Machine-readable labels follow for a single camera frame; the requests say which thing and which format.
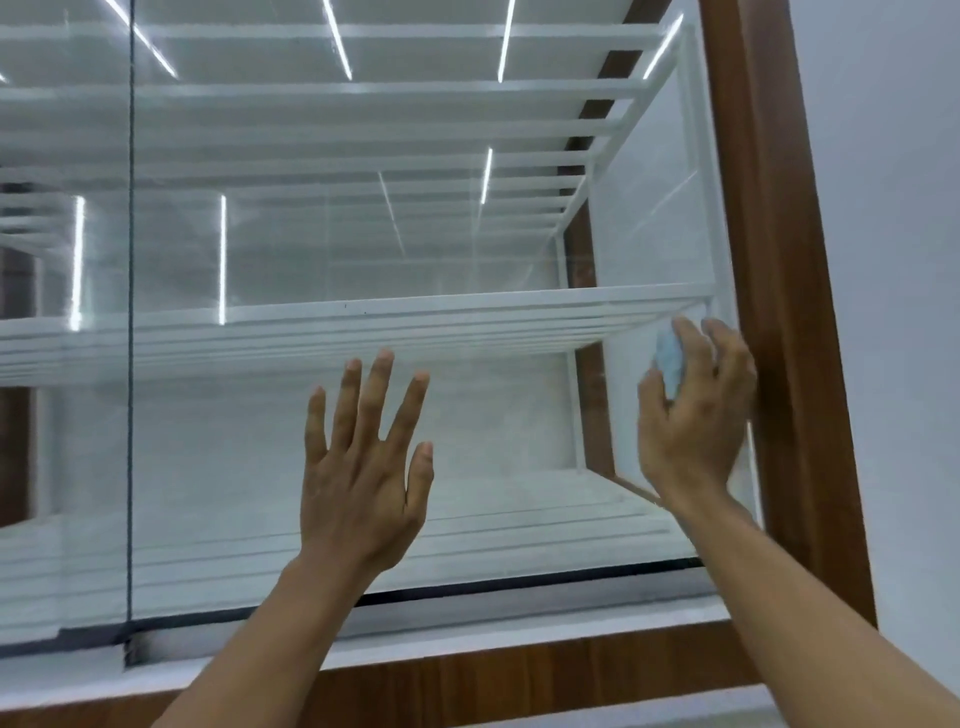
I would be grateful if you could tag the person's left hand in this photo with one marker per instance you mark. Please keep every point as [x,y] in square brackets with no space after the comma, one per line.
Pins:
[360,502]

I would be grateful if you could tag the person's right hand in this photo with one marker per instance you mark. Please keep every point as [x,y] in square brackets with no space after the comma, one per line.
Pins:
[697,442]

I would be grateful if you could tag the light blue cleaning cloth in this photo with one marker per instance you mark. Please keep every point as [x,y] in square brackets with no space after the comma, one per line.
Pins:
[667,360]

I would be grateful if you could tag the wooden framed display cabinet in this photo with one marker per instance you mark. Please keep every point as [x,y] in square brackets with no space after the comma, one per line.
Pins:
[787,300]

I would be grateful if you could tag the person's left forearm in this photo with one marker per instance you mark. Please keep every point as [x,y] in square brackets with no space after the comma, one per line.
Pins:
[262,660]

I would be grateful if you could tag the person's right forearm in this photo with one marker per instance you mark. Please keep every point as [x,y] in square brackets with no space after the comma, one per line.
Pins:
[810,630]

